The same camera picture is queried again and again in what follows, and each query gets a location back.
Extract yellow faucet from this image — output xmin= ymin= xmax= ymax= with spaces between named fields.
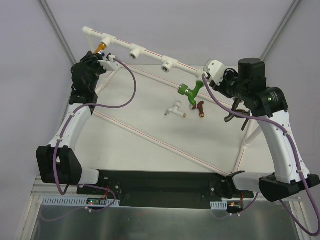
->
xmin=94 ymin=42 xmax=107 ymax=55

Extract white pipe frame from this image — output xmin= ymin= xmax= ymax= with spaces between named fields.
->
xmin=81 ymin=26 xmax=263 ymax=176

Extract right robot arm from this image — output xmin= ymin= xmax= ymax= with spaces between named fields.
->
xmin=203 ymin=58 xmax=320 ymax=202

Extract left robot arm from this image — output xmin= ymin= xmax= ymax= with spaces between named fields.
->
xmin=36 ymin=51 xmax=106 ymax=195

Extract dark red faucet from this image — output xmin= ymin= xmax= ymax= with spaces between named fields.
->
xmin=189 ymin=101 xmax=205 ymax=118

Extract green faucet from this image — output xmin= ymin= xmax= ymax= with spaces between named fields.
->
xmin=177 ymin=80 xmax=204 ymax=106

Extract white faucet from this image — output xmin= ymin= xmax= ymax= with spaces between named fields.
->
xmin=164 ymin=101 xmax=187 ymax=118

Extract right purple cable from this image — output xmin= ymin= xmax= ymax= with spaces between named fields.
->
xmin=201 ymin=74 xmax=320 ymax=236

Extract purple cable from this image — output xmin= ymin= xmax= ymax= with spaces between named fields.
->
xmin=53 ymin=57 xmax=138 ymax=213
xmin=201 ymin=74 xmax=320 ymax=236

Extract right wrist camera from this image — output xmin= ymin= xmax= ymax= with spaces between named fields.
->
xmin=203 ymin=59 xmax=227 ymax=86

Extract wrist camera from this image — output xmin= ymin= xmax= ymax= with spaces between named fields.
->
xmin=98 ymin=53 xmax=121 ymax=72
xmin=203 ymin=59 xmax=227 ymax=86

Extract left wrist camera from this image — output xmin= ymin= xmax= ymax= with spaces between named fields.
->
xmin=98 ymin=53 xmax=121 ymax=72

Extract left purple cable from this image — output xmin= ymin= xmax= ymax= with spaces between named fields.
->
xmin=53 ymin=57 xmax=138 ymax=213

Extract right cable duct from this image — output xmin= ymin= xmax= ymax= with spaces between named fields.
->
xmin=210 ymin=200 xmax=244 ymax=211

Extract cable duct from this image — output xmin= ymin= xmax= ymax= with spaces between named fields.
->
xmin=42 ymin=196 xmax=120 ymax=208
xmin=210 ymin=200 xmax=244 ymax=211

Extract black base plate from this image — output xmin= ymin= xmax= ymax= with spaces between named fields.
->
xmin=76 ymin=170 xmax=254 ymax=209

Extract left cable duct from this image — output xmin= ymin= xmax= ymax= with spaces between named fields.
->
xmin=42 ymin=196 xmax=120 ymax=208

